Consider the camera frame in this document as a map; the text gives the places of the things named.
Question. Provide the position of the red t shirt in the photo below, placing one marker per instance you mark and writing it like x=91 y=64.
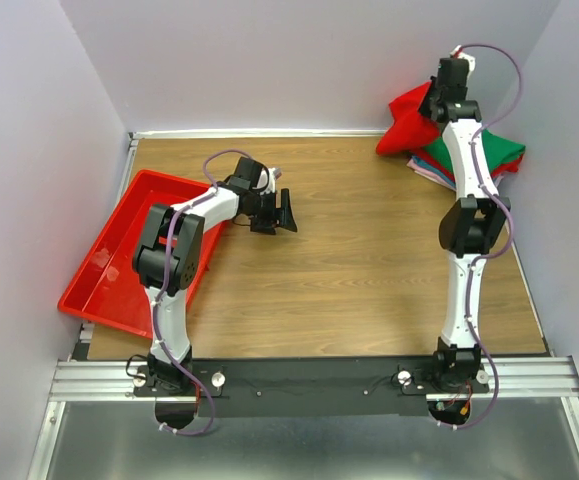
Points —
x=410 y=129
x=441 y=158

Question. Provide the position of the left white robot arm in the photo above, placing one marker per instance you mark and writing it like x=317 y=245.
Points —
x=168 y=253

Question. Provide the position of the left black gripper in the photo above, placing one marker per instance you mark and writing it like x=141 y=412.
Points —
x=283 y=215

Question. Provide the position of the aluminium frame rail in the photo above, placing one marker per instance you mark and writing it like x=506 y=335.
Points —
x=313 y=418

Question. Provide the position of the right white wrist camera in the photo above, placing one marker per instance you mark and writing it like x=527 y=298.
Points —
x=458 y=53

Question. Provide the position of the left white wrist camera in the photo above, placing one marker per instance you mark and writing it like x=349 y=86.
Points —
x=268 y=179

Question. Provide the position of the pink folded t shirt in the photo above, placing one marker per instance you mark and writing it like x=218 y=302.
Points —
x=422 y=173

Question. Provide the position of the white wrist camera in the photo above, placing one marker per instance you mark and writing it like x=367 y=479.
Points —
x=268 y=179
x=458 y=53

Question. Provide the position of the red folded t shirt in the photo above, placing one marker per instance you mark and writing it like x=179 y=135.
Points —
x=441 y=158

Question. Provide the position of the green folded t shirt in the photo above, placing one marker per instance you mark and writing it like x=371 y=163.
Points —
x=497 y=149

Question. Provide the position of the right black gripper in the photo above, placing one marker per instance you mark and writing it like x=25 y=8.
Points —
x=423 y=107

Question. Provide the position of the blue folded t shirt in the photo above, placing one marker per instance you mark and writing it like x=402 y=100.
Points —
x=436 y=171

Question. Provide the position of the red plastic tray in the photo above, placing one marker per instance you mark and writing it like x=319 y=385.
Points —
x=105 y=289

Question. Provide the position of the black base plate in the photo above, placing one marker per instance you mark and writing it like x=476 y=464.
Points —
x=309 y=387

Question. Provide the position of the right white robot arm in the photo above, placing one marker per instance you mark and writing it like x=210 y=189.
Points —
x=470 y=229

